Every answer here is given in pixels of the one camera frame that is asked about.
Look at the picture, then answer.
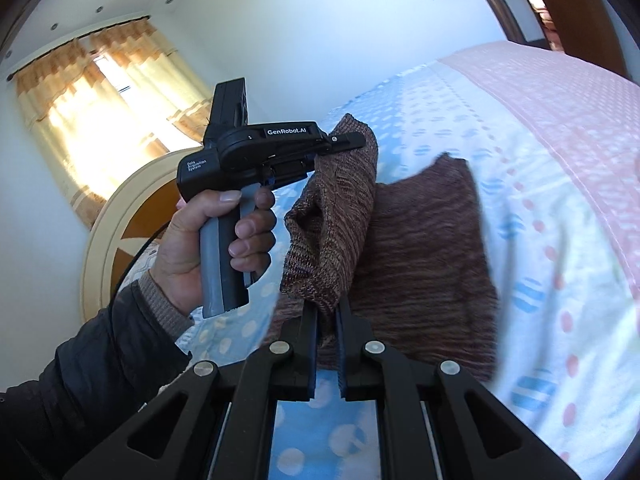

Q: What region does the blue and pink patterned bedsheet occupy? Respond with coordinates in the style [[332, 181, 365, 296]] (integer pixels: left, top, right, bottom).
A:
[[175, 42, 640, 480]]

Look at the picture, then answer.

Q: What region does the cream and brown headboard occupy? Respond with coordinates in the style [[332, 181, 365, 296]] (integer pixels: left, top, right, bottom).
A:
[[80, 147, 207, 327]]

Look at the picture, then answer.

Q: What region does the black cable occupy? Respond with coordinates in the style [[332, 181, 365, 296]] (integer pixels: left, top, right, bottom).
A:
[[111, 220, 174, 311]]

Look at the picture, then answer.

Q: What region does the dark curtain rod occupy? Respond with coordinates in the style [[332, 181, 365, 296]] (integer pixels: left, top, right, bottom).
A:
[[7, 14, 152, 82]]

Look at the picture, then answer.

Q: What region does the brown knit sweater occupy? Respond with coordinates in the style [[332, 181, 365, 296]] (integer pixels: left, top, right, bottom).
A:
[[270, 112, 502, 386]]

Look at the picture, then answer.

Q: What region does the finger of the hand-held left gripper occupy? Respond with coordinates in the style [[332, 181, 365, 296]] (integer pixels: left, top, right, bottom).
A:
[[320, 131, 367, 155]]

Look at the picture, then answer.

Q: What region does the person's left forearm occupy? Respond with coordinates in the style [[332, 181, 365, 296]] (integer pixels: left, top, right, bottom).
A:
[[0, 267, 196, 480]]

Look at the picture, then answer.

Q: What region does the person's left hand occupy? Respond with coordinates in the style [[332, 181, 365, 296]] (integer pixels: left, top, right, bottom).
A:
[[149, 189, 277, 307]]

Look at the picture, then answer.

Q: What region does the dark wooden door frame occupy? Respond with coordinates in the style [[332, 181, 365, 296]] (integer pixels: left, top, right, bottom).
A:
[[457, 0, 568, 56]]

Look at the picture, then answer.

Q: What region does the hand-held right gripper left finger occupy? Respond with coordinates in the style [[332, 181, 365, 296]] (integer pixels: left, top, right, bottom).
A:
[[64, 304, 321, 480]]

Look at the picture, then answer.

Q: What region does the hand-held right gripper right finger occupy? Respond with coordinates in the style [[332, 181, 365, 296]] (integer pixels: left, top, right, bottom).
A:
[[335, 302, 582, 480]]

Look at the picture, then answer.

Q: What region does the brown wooden door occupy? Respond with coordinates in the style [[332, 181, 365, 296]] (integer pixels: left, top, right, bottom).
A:
[[520, 0, 632, 81]]

